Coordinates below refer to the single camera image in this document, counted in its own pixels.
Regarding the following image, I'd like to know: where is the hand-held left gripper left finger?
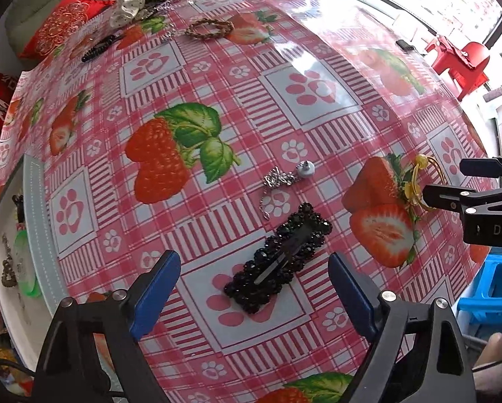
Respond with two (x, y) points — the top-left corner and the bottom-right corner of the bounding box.
(32, 250), (182, 403)

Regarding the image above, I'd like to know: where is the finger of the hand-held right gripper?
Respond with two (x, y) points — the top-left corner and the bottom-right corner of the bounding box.
(461, 156), (502, 184)
(422, 183), (479, 216)

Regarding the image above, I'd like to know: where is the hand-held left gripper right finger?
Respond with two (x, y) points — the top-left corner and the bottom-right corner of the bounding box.
(327, 253), (477, 403)

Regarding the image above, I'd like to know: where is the yellow beaded bracelet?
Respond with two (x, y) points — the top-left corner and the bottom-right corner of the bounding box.
(402, 154), (449, 213)

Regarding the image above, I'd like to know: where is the black beaded hair clip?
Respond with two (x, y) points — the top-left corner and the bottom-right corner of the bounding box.
(223, 202), (333, 315)

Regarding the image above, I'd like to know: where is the green bangle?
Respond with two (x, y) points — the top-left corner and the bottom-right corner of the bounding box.
(13, 229), (42, 299)

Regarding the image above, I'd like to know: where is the white shallow box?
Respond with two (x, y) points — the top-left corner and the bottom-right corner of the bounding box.
(0, 153), (73, 372)

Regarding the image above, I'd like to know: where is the brown hair clip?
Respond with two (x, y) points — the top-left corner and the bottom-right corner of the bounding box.
(11, 194), (25, 223)

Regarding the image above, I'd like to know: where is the blue plastic stool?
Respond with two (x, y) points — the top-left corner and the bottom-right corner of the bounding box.
(457, 254), (502, 337)

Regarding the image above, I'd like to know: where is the red plastic chair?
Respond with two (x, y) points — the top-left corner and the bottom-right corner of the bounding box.
(425, 35), (491, 101)

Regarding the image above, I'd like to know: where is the person's leg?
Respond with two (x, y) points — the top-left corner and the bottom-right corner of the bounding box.
(473, 332), (502, 392)

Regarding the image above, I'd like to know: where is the strawberry print tablecloth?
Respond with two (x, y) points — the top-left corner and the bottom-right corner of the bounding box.
(0, 0), (501, 403)

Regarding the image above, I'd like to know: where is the red embroidered cushion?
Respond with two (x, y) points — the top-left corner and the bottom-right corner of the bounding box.
(18, 0), (111, 60)

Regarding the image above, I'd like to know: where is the white scrunchie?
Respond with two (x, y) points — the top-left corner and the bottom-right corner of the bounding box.
(109, 0), (148, 28)

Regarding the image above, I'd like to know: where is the silver chain earring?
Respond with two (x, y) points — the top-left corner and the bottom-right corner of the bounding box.
(259, 160), (317, 220)

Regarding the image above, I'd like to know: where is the black window frame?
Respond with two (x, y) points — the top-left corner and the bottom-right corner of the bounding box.
(316, 0), (502, 57)

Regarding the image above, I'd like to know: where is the black cable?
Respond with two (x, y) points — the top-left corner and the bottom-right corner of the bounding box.
(0, 359), (35, 380)

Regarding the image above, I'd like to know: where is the black hair tie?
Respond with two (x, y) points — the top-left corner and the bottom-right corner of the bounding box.
(81, 34), (123, 63)

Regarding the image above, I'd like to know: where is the silver necklace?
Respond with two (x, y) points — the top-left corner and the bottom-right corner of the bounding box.
(156, 0), (205, 43)

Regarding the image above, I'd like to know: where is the brown braided bracelet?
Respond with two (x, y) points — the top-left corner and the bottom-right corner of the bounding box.
(184, 19), (236, 42)

